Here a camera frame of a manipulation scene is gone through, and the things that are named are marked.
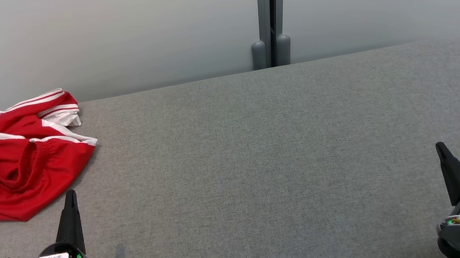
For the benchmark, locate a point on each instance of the red shorts with white trim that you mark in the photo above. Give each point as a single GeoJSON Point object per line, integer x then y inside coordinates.
{"type": "Point", "coordinates": [19, 183]}

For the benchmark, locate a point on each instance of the grey metal partition post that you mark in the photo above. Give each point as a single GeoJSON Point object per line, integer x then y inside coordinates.
{"type": "Point", "coordinates": [263, 4]}

